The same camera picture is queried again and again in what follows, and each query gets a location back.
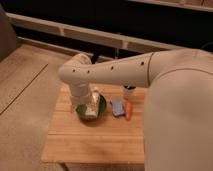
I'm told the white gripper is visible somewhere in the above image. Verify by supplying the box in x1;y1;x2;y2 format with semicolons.
70;91;91;111

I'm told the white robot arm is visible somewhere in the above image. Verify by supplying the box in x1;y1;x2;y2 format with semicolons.
59;49;213;171

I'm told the green bowl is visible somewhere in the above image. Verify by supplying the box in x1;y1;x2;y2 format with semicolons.
75;94;107;120

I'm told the white bottle in bowl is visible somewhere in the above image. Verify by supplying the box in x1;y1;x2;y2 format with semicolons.
85;87;100;119

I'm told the blue sponge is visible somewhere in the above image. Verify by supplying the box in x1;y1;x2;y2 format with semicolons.
110;99;124;117

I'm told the orange carrot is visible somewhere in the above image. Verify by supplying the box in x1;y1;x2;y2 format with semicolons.
125;102;132;121

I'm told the wooden table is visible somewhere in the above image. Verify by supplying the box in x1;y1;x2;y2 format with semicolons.
41;85;146;164

